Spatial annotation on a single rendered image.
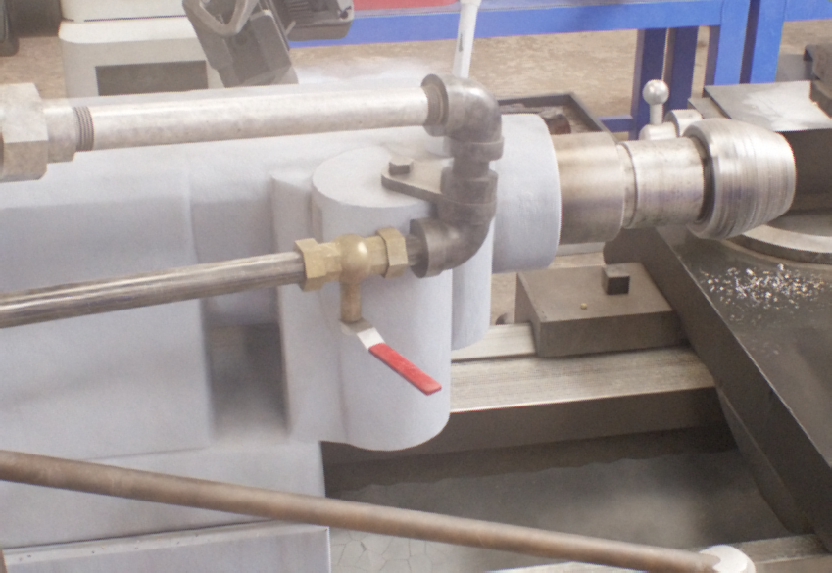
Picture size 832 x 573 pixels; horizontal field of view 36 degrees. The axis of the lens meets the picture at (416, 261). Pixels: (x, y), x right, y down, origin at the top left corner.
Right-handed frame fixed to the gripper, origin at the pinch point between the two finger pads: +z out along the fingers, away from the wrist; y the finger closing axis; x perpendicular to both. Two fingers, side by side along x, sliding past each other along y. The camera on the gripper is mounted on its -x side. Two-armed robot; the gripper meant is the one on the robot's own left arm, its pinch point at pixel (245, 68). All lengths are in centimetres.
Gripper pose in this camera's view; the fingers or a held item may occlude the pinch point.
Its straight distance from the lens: 108.6
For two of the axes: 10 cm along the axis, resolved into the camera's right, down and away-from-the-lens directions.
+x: -9.3, 3.6, 0.2
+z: 1.7, 4.7, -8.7
